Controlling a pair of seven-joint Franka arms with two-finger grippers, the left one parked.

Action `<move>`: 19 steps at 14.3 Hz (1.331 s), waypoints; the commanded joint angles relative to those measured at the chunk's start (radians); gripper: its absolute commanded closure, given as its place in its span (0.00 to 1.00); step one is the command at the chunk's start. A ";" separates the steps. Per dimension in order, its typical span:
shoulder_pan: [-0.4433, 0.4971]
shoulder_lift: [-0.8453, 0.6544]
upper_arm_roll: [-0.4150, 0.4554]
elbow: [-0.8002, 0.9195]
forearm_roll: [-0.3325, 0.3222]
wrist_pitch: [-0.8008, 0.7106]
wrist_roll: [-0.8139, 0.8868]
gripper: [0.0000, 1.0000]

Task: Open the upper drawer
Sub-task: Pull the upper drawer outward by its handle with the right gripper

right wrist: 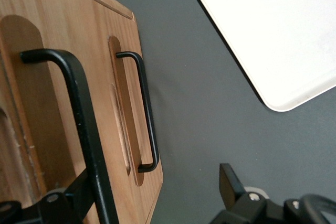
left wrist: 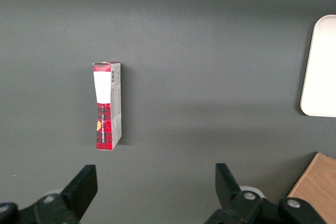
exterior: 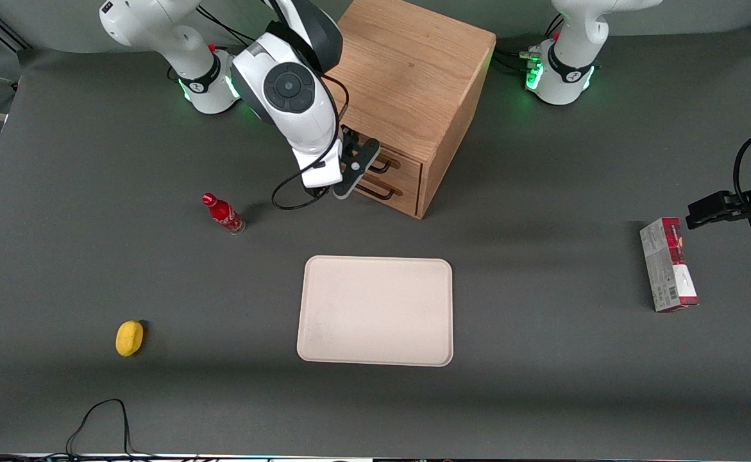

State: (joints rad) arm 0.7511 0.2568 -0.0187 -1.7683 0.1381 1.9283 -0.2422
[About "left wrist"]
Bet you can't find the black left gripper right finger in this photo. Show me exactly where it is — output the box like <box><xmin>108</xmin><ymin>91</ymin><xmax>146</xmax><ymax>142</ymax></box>
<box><xmin>204</xmin><ymin>163</ymin><xmax>282</xmax><ymax>224</ymax></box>

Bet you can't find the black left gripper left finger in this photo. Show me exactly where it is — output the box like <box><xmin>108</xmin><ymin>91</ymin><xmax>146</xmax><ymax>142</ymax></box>
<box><xmin>33</xmin><ymin>164</ymin><xmax>99</xmax><ymax>224</ymax></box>

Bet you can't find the wooden drawer cabinet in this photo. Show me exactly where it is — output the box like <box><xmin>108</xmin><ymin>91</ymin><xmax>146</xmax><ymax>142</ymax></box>
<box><xmin>286</xmin><ymin>152</ymin><xmax>336</xmax><ymax>224</ymax></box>

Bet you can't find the red plaid carton box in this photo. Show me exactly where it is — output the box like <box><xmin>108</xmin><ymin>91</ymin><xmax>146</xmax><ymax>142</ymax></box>
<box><xmin>92</xmin><ymin>61</ymin><xmax>123</xmax><ymax>152</ymax></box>

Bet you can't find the cream plastic tray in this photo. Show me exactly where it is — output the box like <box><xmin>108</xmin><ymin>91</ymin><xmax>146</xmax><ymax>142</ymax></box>
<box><xmin>299</xmin><ymin>14</ymin><xmax>336</xmax><ymax>118</ymax></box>

